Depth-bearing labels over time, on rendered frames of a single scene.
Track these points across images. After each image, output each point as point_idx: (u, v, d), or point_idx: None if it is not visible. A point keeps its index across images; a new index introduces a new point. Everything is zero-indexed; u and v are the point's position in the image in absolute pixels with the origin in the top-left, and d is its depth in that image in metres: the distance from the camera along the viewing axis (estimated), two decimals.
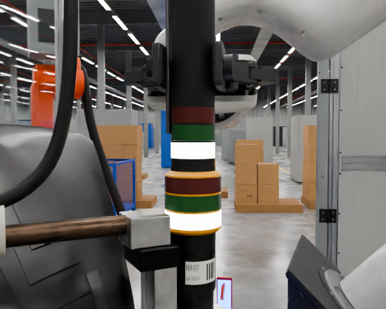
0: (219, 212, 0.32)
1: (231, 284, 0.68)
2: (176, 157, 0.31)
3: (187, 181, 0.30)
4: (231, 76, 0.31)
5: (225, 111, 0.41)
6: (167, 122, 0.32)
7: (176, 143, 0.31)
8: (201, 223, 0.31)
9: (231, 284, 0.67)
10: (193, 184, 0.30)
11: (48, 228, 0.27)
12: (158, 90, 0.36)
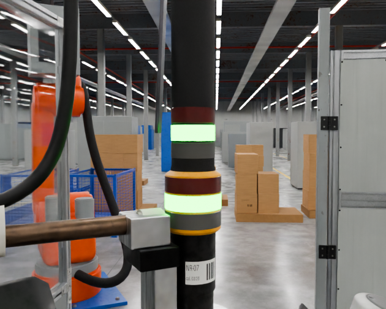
0: (219, 212, 0.32)
1: None
2: (176, 157, 0.31)
3: (187, 181, 0.30)
4: None
5: None
6: (156, 122, 0.32)
7: (176, 143, 0.31)
8: (201, 223, 0.31)
9: None
10: (193, 184, 0.30)
11: (48, 228, 0.27)
12: None
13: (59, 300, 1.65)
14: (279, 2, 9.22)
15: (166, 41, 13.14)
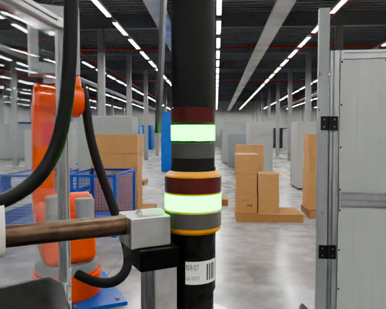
0: (219, 212, 0.32)
1: None
2: (176, 157, 0.31)
3: (187, 181, 0.30)
4: None
5: None
6: (156, 122, 0.32)
7: (176, 143, 0.31)
8: (201, 223, 0.31)
9: None
10: (193, 184, 0.30)
11: (48, 228, 0.27)
12: None
13: None
14: (279, 2, 9.22)
15: (166, 41, 13.14)
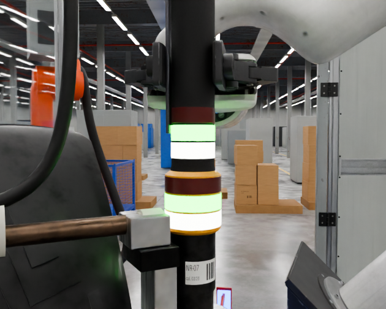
0: (219, 212, 0.32)
1: (231, 294, 0.68)
2: (176, 157, 0.31)
3: (187, 181, 0.30)
4: (231, 75, 0.31)
5: (225, 110, 0.41)
6: (167, 122, 0.32)
7: (176, 143, 0.31)
8: (201, 223, 0.31)
9: (230, 294, 0.68)
10: (193, 184, 0.30)
11: (48, 228, 0.27)
12: (158, 89, 0.36)
13: None
14: None
15: None
